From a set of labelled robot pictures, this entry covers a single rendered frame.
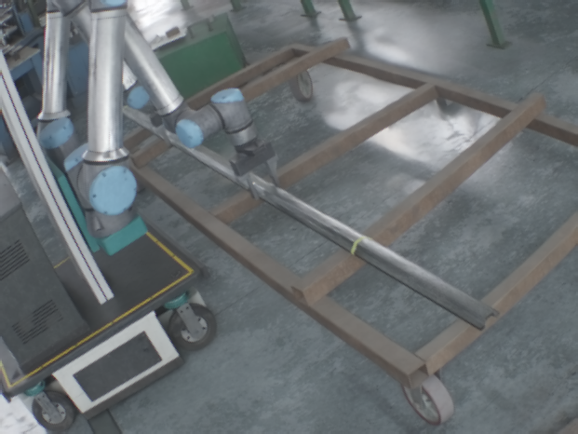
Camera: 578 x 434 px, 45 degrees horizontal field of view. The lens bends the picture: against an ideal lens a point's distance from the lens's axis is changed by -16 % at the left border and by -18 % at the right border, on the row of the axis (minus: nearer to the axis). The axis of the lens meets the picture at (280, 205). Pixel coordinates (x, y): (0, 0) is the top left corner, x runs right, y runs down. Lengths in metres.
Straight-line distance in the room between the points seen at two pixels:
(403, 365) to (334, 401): 0.48
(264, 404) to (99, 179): 0.86
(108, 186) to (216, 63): 2.82
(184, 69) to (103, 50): 2.81
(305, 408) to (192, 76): 3.03
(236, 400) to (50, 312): 0.68
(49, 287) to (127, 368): 0.40
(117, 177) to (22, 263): 0.48
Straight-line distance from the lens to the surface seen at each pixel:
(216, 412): 2.53
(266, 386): 2.54
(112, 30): 2.20
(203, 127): 2.37
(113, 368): 2.62
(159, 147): 3.66
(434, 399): 2.01
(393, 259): 1.99
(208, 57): 4.96
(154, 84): 2.43
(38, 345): 2.60
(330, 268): 2.28
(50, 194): 2.54
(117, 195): 2.25
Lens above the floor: 1.59
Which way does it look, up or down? 27 degrees down
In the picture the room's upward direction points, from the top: 23 degrees counter-clockwise
